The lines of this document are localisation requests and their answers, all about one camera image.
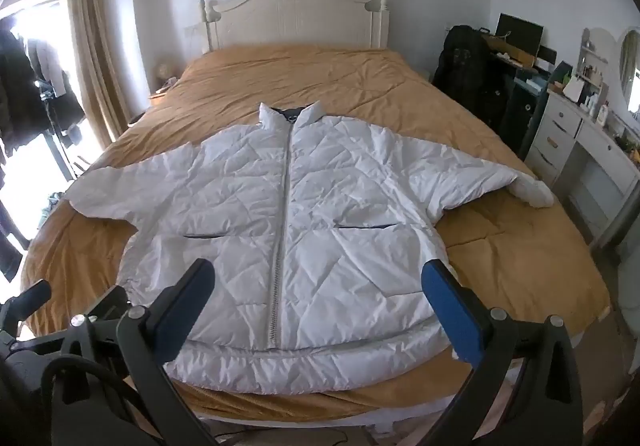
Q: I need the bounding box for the white quilted puffer jacket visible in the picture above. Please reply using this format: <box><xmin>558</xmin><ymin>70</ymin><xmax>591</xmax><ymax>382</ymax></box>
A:
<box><xmin>66</xmin><ymin>104</ymin><xmax>553</xmax><ymax>395</ymax></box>

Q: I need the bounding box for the white vanity dresser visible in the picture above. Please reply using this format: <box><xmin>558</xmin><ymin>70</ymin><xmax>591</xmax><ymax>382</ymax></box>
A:
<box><xmin>525</xmin><ymin>28</ymin><xmax>639</xmax><ymax>249</ymax></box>

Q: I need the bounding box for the wooden nightstand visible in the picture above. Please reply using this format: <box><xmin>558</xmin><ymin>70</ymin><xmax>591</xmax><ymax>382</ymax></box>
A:
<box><xmin>149</xmin><ymin>77</ymin><xmax>178</xmax><ymax>106</ymax></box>

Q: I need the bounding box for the woven ball lamp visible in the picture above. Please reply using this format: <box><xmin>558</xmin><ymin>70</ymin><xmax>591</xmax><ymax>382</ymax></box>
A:
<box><xmin>155</xmin><ymin>61</ymin><xmax>176</xmax><ymax>82</ymax></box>

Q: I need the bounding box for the beige window curtain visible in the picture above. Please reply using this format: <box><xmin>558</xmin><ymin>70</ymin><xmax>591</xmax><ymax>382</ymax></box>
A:
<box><xmin>66</xmin><ymin>0</ymin><xmax>128</xmax><ymax>148</ymax></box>

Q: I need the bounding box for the black backpack on desk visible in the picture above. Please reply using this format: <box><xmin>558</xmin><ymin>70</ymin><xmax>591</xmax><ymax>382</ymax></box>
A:
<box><xmin>433</xmin><ymin>25</ymin><xmax>498</xmax><ymax>103</ymax></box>

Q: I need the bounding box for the cream wooden headboard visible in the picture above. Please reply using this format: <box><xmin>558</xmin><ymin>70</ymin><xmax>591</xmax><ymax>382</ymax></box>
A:
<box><xmin>198</xmin><ymin>0</ymin><xmax>390</xmax><ymax>53</ymax></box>

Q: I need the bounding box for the oval vanity mirror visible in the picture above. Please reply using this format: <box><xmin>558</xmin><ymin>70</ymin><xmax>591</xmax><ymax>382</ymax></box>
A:
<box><xmin>618</xmin><ymin>27</ymin><xmax>639</xmax><ymax>104</ymax></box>

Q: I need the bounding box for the black computer monitor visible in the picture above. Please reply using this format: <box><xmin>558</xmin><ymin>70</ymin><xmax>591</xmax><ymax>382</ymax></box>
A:
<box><xmin>495</xmin><ymin>13</ymin><xmax>544</xmax><ymax>56</ymax></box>

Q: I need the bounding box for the black cable loop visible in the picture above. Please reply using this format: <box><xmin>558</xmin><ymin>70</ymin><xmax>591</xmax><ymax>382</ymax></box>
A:
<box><xmin>38</xmin><ymin>354</ymin><xmax>166</xmax><ymax>446</ymax></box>

